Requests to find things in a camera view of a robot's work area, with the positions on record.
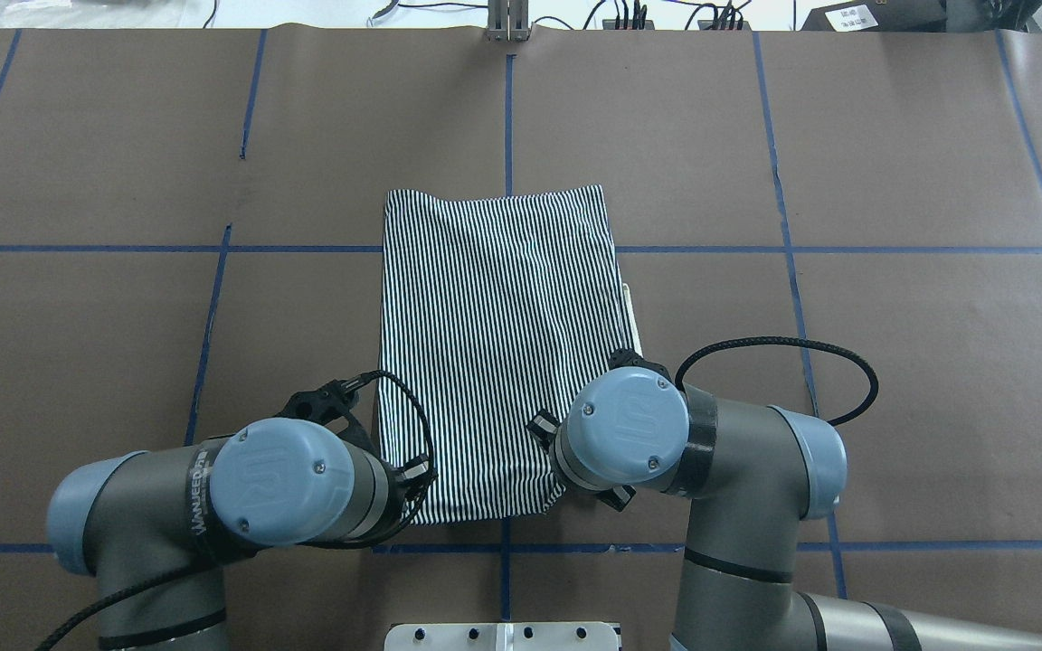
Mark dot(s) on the silver robot arm image-left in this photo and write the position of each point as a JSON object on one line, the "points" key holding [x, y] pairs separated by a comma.
{"points": [[752, 474]]}

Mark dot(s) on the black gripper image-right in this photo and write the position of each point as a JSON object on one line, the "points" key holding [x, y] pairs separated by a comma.
{"points": [[413, 474]]}

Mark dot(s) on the aluminium frame post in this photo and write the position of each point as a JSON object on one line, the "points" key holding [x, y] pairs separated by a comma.
{"points": [[508, 21]]}

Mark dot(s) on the navy white striped polo shirt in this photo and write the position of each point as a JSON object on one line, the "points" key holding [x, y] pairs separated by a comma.
{"points": [[493, 309]]}

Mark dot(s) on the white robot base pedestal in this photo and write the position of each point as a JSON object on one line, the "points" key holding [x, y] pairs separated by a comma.
{"points": [[540, 635]]}

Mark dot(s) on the black box with white label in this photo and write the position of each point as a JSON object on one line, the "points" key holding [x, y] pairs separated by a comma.
{"points": [[877, 16]]}

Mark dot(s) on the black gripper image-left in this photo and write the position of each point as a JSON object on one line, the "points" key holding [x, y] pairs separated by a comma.
{"points": [[541, 427]]}

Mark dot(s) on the silver robot arm image-right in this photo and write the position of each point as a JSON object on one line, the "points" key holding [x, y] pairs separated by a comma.
{"points": [[156, 528]]}

